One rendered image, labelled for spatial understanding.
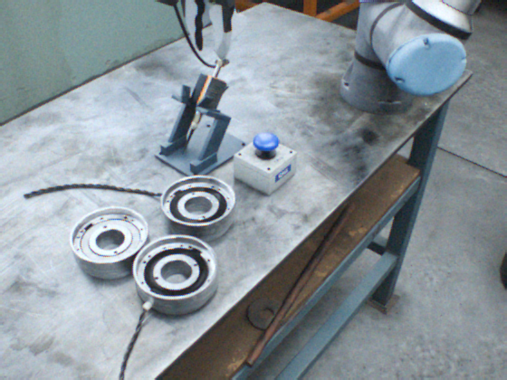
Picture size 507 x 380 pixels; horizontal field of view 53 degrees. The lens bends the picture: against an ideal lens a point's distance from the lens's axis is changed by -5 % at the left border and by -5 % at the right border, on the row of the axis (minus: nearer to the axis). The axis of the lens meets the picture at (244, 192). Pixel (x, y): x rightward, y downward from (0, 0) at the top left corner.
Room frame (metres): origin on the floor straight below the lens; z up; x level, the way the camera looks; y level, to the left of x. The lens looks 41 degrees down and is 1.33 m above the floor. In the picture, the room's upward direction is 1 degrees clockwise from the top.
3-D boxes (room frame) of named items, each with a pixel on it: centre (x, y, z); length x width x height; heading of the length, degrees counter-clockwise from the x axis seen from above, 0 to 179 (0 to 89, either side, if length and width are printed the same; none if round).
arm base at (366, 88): (0.92, -0.27, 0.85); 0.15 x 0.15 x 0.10
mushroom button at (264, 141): (0.66, -0.03, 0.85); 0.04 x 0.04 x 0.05
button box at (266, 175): (0.66, -0.04, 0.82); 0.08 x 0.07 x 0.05; 141
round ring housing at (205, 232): (0.56, 0.06, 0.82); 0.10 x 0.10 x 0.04
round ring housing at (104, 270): (0.49, 0.18, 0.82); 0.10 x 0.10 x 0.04
